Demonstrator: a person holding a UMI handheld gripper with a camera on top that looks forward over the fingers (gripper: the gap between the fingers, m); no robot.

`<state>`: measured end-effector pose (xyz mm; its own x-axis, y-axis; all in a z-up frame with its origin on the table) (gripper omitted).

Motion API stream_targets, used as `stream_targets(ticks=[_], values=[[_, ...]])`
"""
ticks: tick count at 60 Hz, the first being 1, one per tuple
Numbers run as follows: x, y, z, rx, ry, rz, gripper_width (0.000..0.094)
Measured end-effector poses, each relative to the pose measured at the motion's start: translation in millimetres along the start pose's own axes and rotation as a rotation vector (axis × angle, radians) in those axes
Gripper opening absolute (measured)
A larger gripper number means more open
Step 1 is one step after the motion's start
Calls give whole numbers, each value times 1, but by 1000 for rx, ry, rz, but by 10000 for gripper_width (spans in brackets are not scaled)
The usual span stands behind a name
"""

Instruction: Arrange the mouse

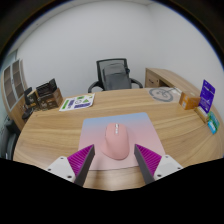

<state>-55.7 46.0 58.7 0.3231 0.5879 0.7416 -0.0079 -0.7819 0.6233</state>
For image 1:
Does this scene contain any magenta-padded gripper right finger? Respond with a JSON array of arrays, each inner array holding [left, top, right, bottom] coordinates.
[[133, 143, 184, 185]]

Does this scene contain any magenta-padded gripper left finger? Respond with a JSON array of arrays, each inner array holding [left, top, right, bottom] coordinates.
[[45, 144, 96, 187]]

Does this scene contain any pink computer mouse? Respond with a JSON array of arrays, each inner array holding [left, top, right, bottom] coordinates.
[[100, 122, 131, 161]]

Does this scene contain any pink and blue mouse pad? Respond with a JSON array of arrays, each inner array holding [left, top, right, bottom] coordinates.
[[77, 112, 167, 171]]

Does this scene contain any blue flat box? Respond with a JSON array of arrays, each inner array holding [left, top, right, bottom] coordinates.
[[207, 121, 218, 135]]

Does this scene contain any black leather armchair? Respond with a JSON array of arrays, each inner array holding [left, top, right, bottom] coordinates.
[[0, 119, 22, 160]]

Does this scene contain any yellow flat box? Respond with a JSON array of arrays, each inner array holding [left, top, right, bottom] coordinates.
[[194, 105, 210, 124]]

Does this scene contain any green flat box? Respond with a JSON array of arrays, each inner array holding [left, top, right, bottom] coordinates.
[[208, 110, 221, 131]]

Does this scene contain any white printed sticker sheet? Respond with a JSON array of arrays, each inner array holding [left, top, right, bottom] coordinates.
[[58, 92, 96, 112]]

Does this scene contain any dark brown cardboard box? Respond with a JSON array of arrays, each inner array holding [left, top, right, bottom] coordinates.
[[37, 87, 64, 111]]

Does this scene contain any orange cardboard box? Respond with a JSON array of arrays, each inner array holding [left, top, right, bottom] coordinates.
[[178, 91, 202, 111]]

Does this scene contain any round white and grey mat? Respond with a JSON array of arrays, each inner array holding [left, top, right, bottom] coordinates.
[[148, 86, 183, 103]]

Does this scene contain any small brown printed box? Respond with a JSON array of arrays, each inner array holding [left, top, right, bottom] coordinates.
[[28, 90, 40, 108]]

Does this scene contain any purple upright card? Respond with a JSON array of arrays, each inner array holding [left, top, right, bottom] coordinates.
[[198, 79, 216, 114]]

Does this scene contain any black display box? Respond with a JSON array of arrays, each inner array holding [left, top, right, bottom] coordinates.
[[35, 78, 58, 98]]

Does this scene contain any wooden side desk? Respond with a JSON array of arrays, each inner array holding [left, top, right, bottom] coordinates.
[[144, 67, 198, 98]]

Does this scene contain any wooden shelf unit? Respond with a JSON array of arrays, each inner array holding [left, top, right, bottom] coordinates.
[[0, 59, 31, 131]]

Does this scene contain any black mesh office chair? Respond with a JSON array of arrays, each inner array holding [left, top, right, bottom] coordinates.
[[87, 58, 144, 94]]

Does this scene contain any grey backpack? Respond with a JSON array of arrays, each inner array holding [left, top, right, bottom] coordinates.
[[102, 63, 132, 91]]

